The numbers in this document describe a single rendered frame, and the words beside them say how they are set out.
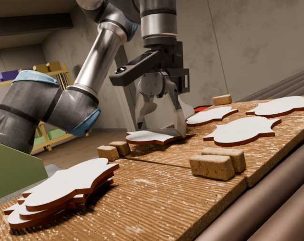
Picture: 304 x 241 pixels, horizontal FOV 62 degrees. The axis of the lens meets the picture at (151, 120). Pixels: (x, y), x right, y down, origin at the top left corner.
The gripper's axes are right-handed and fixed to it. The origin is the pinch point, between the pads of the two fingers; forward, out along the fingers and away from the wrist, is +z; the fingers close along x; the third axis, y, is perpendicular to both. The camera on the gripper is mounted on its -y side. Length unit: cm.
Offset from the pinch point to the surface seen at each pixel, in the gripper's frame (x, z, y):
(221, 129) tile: -12.2, -1.4, 6.2
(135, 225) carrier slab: -20.6, 3.5, -20.8
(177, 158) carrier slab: -11.6, 1.7, -5.5
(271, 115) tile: -17.6, -3.4, 15.5
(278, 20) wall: 85, -67, 244
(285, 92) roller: -6.1, -5.7, 49.0
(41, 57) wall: 835, -108, 227
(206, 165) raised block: -21.4, -0.5, -10.0
